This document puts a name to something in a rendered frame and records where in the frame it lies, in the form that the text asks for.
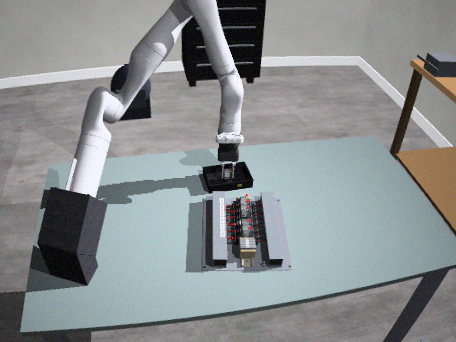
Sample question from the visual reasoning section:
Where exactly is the grey relay with orange button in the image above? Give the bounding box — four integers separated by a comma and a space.
224, 169, 232, 180

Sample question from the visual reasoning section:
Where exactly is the grey relay with red button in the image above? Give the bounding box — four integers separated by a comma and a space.
240, 205, 250, 218
241, 219, 251, 231
240, 199, 249, 210
242, 226, 252, 238
239, 193, 249, 204

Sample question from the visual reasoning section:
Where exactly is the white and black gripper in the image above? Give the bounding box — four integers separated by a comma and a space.
216, 120, 243, 178

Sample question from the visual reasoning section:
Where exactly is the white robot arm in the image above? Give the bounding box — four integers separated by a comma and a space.
65, 0, 243, 198

